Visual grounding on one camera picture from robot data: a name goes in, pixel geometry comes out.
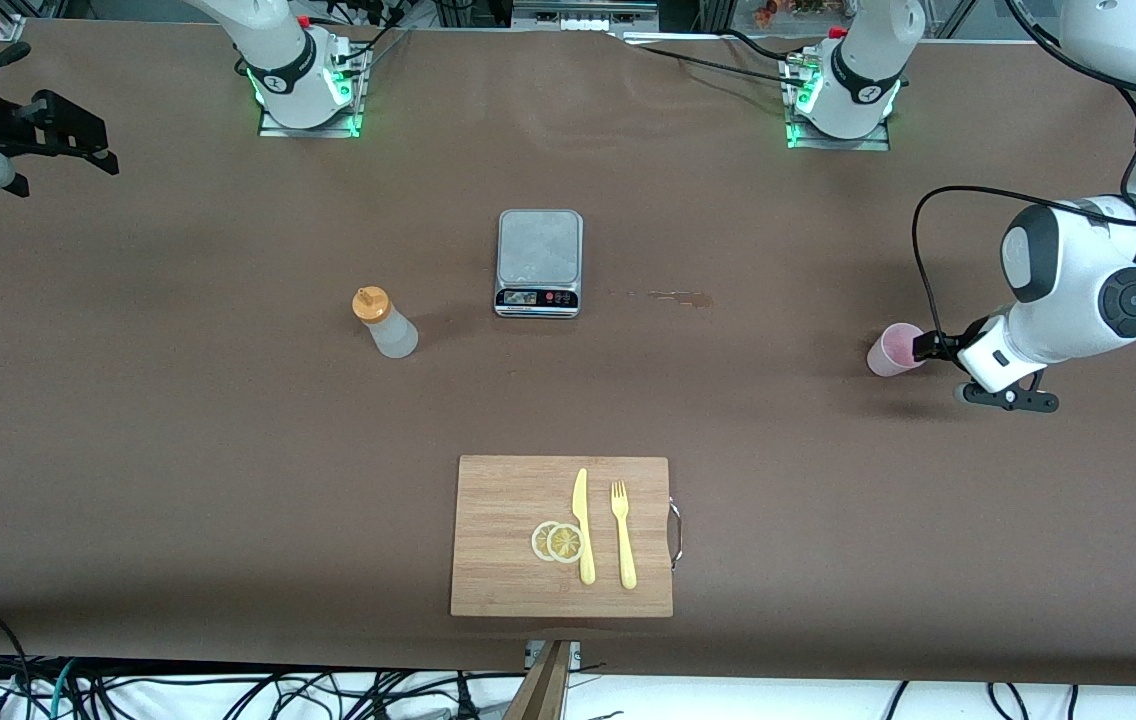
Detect pink plastic cup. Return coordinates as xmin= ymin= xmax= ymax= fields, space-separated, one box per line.
xmin=866 ymin=322 xmax=929 ymax=378

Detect translucent sauce bottle orange cap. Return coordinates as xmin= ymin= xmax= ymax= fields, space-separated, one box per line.
xmin=351 ymin=286 xmax=420 ymax=360

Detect yellow plastic fork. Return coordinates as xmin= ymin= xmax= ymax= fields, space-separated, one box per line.
xmin=610 ymin=481 xmax=638 ymax=590

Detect orange toy items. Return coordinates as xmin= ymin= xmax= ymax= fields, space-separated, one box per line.
xmin=753 ymin=0 xmax=834 ymax=28

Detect yellow plastic knife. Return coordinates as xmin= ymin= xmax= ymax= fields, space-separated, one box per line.
xmin=571 ymin=467 xmax=597 ymax=586

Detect silver digital kitchen scale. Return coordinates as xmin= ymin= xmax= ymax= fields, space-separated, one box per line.
xmin=494 ymin=208 xmax=585 ymax=320

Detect grey power strip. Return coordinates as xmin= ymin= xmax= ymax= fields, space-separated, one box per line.
xmin=511 ymin=0 xmax=661 ymax=33

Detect bamboo cutting board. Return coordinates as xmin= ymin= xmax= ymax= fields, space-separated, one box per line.
xmin=449 ymin=455 xmax=686 ymax=619

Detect wooden beam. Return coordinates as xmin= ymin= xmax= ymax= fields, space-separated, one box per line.
xmin=503 ymin=640 xmax=572 ymax=720

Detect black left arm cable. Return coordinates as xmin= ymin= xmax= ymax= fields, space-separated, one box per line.
xmin=911 ymin=185 xmax=1136 ymax=346

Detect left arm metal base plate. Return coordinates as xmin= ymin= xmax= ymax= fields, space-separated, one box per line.
xmin=785 ymin=50 xmax=891 ymax=153

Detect black table cable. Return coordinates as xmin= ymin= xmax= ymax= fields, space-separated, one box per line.
xmin=613 ymin=35 xmax=809 ymax=91

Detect small metal bracket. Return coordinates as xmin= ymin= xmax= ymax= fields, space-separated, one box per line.
xmin=525 ymin=640 xmax=582 ymax=671

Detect teal floor cable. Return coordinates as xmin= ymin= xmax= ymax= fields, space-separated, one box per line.
xmin=46 ymin=658 xmax=79 ymax=720

